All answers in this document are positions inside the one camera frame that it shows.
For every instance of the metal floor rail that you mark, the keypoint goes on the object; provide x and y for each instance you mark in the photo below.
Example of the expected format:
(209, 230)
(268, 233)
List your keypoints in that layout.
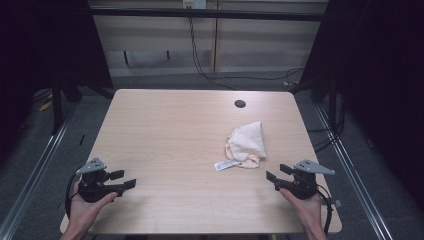
(36, 170)
(353, 180)

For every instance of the black horizontal frame bar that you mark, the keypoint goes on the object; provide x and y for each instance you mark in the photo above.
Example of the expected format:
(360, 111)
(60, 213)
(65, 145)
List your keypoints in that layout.
(206, 14)

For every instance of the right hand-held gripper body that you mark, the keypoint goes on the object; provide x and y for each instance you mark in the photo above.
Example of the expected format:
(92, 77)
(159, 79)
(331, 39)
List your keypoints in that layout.
(300, 188)

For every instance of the black metal stand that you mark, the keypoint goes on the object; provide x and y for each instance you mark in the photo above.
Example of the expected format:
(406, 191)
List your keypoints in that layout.
(57, 110)

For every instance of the white towel with red print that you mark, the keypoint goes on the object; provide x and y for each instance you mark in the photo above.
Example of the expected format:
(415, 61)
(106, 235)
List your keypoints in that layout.
(248, 141)

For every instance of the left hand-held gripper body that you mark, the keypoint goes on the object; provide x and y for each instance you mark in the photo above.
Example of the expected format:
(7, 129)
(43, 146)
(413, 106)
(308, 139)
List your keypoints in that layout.
(95, 191)

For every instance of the grey tape strip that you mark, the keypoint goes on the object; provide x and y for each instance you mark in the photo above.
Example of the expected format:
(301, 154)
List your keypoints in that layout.
(337, 203)

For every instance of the small black floor piece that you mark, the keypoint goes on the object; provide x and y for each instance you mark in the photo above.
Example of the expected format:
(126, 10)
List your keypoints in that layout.
(82, 140)

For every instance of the yellow floor marker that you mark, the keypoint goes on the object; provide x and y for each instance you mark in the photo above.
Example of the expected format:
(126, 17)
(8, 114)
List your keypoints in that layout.
(45, 106)

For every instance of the dark round table grommet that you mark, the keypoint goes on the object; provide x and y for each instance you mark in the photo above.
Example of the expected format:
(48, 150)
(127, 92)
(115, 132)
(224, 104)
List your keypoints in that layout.
(240, 103)

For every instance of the white wall outlet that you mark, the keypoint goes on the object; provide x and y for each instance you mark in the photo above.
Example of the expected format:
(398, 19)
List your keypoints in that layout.
(194, 3)

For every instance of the person's right hand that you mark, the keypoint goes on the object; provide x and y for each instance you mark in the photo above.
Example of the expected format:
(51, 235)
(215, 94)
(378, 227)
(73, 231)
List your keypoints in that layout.
(305, 210)

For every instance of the person's left hand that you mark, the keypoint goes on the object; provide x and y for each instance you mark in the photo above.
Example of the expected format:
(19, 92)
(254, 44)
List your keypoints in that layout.
(83, 213)

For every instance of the dark curtain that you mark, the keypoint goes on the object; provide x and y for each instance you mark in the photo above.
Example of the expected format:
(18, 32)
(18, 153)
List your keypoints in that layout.
(383, 83)
(40, 50)

